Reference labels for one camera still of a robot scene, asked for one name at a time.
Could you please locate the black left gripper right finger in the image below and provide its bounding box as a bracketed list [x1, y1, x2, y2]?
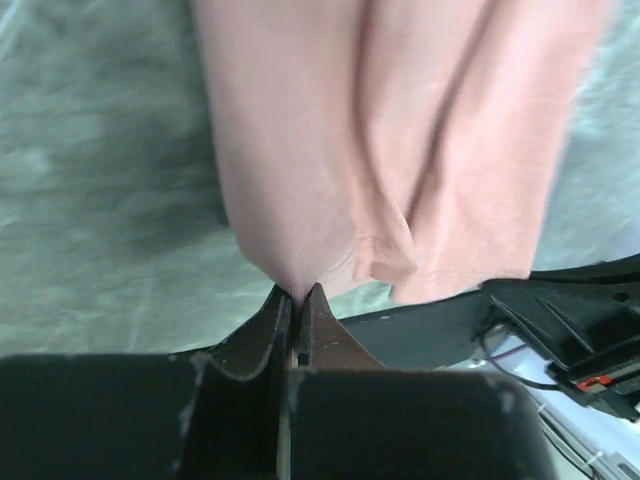
[297, 283, 385, 371]

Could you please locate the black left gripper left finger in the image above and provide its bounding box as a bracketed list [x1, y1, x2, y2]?
[203, 286, 293, 382]

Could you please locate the dusty pink printed t-shirt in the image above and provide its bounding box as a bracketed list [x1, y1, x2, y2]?
[194, 1, 615, 303]

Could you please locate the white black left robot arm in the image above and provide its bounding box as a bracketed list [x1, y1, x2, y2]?
[203, 256, 639, 430]

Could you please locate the aluminium extrusion rail frame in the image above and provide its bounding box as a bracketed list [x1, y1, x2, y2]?
[528, 389, 639, 479]

